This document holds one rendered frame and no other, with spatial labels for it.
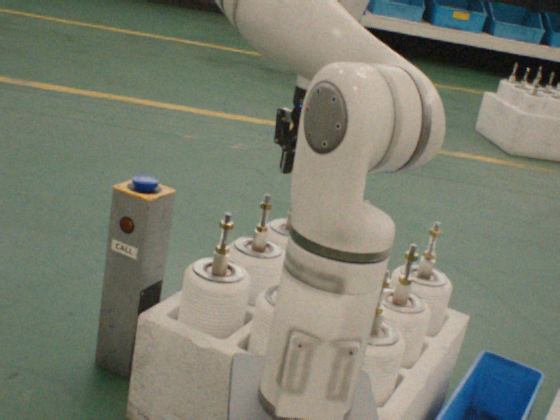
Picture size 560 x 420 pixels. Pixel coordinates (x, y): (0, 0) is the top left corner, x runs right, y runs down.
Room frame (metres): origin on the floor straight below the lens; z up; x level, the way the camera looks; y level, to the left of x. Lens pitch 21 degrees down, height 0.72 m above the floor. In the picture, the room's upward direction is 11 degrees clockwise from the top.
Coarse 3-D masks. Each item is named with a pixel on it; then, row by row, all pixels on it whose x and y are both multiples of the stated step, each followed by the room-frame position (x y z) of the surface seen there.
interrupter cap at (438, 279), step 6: (414, 264) 1.15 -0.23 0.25; (402, 270) 1.12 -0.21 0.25; (414, 270) 1.13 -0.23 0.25; (432, 270) 1.14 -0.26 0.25; (438, 270) 1.14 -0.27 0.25; (414, 276) 1.11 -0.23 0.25; (432, 276) 1.12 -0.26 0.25; (438, 276) 1.12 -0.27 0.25; (444, 276) 1.12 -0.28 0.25; (414, 282) 1.09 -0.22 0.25; (420, 282) 1.08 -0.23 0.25; (426, 282) 1.09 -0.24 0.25; (432, 282) 1.09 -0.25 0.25; (438, 282) 1.10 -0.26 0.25; (444, 282) 1.10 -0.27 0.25
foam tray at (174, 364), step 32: (160, 320) 0.95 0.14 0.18; (448, 320) 1.13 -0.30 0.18; (160, 352) 0.94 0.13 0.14; (192, 352) 0.92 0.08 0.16; (224, 352) 0.90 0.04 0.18; (448, 352) 1.05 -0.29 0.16; (160, 384) 0.94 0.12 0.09; (192, 384) 0.92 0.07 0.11; (224, 384) 0.90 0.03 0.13; (416, 384) 0.91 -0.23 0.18; (448, 384) 1.15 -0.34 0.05; (128, 416) 0.96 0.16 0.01; (160, 416) 0.93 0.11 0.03; (192, 416) 0.91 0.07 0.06; (224, 416) 0.89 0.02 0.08; (384, 416) 0.82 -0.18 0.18; (416, 416) 0.93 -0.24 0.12
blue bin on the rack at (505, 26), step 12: (480, 0) 5.97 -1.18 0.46; (492, 12) 5.67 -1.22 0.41; (504, 12) 6.03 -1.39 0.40; (516, 12) 6.04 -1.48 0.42; (528, 12) 5.97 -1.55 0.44; (492, 24) 5.61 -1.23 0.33; (504, 24) 5.53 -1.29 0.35; (516, 24) 6.04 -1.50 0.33; (528, 24) 5.89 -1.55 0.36; (540, 24) 5.68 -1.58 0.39; (492, 36) 5.58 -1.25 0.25; (504, 36) 5.55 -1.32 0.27; (516, 36) 5.56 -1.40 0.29; (528, 36) 5.57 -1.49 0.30; (540, 36) 5.58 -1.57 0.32
